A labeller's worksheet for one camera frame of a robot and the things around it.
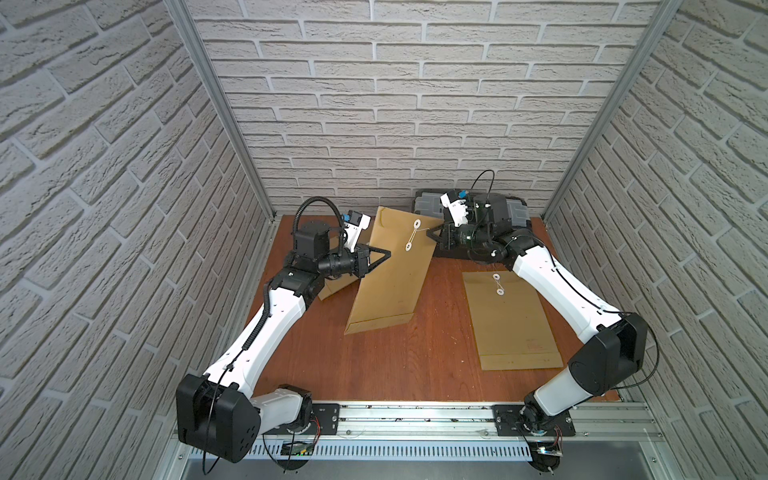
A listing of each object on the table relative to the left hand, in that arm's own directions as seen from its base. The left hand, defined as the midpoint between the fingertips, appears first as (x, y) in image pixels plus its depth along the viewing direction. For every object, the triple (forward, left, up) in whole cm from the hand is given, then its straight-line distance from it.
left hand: (394, 252), depth 69 cm
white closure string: (+7, -37, -29) cm, 47 cm away
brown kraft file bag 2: (-7, +12, -1) cm, 14 cm away
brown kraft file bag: (-8, +1, -5) cm, 9 cm away
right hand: (+9, -11, -3) cm, 15 cm away
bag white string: (+7, -6, +2) cm, 9 cm away
